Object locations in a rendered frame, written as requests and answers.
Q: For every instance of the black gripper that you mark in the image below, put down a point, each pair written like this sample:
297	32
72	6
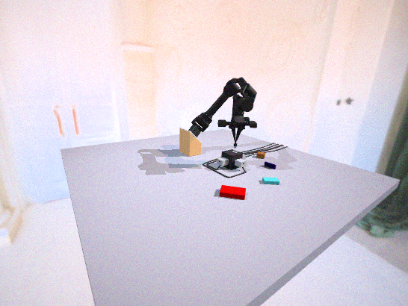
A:
224	123

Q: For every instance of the red rectangular block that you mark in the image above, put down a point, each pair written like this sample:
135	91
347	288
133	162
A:
232	192

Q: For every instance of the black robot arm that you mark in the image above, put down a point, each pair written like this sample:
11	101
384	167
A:
244	103

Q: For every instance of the cyan cube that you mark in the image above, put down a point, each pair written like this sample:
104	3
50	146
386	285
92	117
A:
270	180

